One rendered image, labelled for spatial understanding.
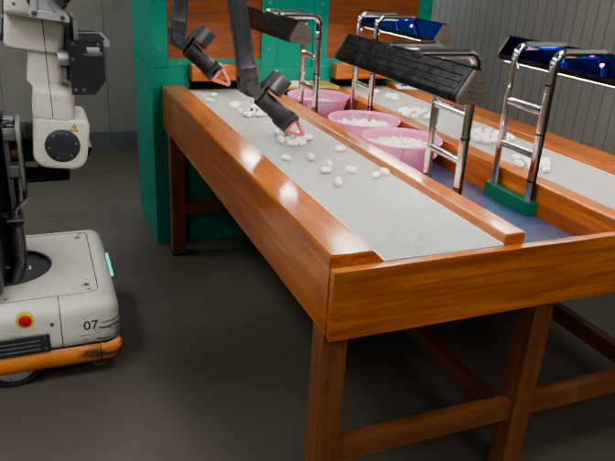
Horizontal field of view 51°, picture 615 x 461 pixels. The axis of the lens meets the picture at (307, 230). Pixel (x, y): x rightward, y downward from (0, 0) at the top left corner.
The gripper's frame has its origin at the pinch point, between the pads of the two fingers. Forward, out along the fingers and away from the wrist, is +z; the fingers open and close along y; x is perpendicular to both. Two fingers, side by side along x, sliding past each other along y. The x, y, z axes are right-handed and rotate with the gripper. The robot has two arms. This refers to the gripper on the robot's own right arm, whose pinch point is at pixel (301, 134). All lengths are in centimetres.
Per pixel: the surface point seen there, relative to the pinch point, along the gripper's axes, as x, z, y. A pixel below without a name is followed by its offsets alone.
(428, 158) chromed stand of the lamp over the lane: -15, 10, -49
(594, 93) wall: -111, 127, 39
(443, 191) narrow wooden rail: -9, 10, -63
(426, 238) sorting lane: 4, -2, -84
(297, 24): -26.8, -20.5, 12.4
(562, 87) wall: -110, 128, 61
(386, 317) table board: 23, -5, -94
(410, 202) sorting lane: -2, 5, -63
